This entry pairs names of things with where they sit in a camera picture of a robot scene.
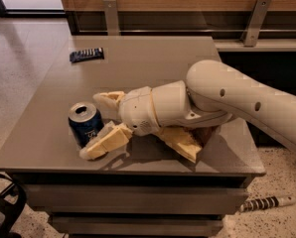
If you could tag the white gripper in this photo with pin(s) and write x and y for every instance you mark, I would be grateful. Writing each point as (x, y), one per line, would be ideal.
(137, 110)

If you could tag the blue pepsi can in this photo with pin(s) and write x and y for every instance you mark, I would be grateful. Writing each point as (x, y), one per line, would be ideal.
(85, 121)

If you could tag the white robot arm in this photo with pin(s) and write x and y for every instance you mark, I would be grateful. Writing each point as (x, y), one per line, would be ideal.
(212, 94)

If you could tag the grey drawer cabinet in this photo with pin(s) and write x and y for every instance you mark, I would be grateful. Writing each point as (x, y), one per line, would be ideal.
(41, 149)

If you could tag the brown sea salt chip bag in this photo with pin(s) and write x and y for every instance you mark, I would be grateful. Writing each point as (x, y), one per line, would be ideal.
(187, 142)

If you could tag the upper grey drawer front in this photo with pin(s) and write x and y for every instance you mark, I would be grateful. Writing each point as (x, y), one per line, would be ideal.
(135, 199)

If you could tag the grey drawer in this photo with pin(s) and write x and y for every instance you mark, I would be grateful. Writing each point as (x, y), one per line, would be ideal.
(135, 199)
(137, 226)

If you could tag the lower grey drawer front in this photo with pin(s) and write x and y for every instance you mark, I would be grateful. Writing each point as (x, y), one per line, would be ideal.
(137, 226)

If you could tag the black chair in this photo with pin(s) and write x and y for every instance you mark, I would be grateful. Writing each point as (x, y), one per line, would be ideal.
(12, 202)

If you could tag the striped cylinder on floor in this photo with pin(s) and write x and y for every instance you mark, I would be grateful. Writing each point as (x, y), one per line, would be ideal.
(267, 203)

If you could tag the left metal wall bracket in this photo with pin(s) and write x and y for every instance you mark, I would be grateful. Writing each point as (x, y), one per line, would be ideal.
(111, 17)

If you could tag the metal wall bracket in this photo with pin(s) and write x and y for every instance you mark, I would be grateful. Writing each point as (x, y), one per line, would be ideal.
(251, 33)
(111, 17)

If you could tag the right metal wall bracket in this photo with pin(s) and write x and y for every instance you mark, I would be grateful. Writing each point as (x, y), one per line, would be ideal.
(251, 33)

